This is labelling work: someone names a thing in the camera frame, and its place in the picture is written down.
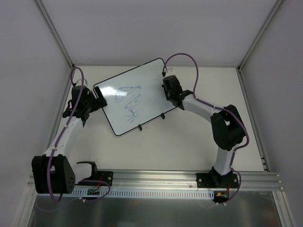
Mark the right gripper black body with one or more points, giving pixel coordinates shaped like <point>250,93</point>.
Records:
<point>167,92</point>

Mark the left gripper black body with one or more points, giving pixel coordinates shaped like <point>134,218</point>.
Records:
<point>95,101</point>

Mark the white whiteboard black frame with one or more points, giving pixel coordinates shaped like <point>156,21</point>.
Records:
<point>134,97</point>

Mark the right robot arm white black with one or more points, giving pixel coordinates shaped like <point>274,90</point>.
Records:
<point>227,128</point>

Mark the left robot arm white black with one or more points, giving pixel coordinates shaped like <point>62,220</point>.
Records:
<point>52,170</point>

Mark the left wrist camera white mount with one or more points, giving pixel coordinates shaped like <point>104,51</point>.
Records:
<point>80,82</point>

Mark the left aluminium frame post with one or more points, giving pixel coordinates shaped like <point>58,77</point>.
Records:
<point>46,17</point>

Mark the aluminium frame post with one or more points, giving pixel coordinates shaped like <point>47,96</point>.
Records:
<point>46,17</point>
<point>272,13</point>

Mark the aluminium mounting rail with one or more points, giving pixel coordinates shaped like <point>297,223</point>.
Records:
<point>171,180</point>

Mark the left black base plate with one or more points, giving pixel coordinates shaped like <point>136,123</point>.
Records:
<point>105,176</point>

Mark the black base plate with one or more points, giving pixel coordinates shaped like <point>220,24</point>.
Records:
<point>105,176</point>
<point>209,180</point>

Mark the white slotted cable duct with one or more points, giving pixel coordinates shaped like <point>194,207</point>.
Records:
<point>194,194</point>

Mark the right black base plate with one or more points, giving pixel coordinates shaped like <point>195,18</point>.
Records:
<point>209,180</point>

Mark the right aluminium side rail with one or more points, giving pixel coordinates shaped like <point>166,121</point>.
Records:
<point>262,152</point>

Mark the right aluminium frame post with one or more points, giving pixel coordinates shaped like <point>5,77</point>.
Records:
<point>272,13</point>

